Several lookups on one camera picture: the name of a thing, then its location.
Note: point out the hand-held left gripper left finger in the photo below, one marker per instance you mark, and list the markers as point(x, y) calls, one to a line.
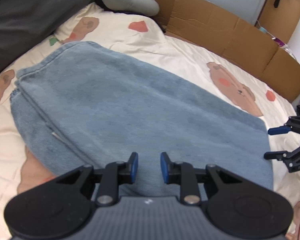
point(133, 167)

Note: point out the dark grey pillow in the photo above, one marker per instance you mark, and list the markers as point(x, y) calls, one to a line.
point(27, 12)

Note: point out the upright cardboard box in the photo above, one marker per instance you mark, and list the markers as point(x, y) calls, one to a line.
point(290, 17)

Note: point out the cream bear print blanket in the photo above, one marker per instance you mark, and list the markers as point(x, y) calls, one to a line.
point(190, 55)

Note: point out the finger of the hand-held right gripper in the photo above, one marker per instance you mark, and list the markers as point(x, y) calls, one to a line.
point(277, 130)
point(275, 155)

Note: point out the blue cap detergent bottle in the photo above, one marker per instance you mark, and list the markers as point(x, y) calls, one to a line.
point(263, 30)

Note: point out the black cloth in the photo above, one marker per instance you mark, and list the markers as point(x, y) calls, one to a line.
point(130, 11)

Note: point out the light blue denim pants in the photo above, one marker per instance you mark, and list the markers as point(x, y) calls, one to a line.
point(127, 105)

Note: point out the purple white detergent pouch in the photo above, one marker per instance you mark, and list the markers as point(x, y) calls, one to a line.
point(280, 42)

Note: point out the folded cardboard sheet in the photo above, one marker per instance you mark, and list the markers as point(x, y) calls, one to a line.
point(227, 35)

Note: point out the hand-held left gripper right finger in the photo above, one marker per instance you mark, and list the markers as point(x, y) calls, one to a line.
point(165, 167)

